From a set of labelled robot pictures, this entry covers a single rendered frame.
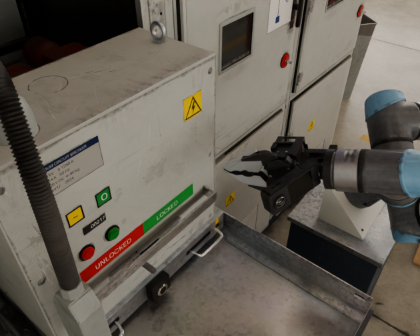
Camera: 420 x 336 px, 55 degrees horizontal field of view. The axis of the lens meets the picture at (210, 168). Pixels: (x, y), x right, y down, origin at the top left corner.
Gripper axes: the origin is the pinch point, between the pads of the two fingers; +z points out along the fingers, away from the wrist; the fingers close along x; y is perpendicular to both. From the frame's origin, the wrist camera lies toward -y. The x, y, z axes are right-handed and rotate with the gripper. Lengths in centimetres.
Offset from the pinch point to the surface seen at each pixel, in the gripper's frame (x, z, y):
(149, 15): 24.7, 25.2, 25.8
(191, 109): 10.4, 8.0, 6.0
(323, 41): -21, 9, 119
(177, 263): -28.1, 19.9, -3.4
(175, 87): 17.4, 7.3, 2.0
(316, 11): -4, 8, 108
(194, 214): -13.3, 12.0, -0.1
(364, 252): -55, -18, 32
